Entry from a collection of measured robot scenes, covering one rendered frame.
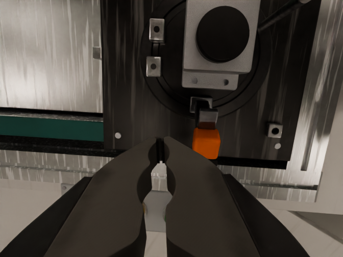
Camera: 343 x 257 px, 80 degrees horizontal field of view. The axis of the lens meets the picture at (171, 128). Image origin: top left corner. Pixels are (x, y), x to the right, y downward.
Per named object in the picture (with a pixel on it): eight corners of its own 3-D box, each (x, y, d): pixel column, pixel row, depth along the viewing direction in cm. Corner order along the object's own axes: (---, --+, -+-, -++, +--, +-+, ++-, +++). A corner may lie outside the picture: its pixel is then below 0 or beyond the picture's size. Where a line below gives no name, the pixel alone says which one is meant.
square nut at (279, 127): (277, 135, 25) (281, 138, 24) (264, 135, 25) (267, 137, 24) (279, 123, 25) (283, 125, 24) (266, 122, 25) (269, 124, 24)
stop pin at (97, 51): (113, 61, 29) (102, 58, 25) (104, 61, 29) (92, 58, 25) (113, 51, 28) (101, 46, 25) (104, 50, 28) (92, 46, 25)
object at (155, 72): (162, 77, 23) (160, 77, 21) (148, 76, 23) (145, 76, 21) (162, 57, 22) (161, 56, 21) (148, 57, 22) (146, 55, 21)
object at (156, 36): (165, 43, 22) (163, 40, 20) (150, 42, 22) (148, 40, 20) (166, 22, 21) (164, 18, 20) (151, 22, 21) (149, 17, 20)
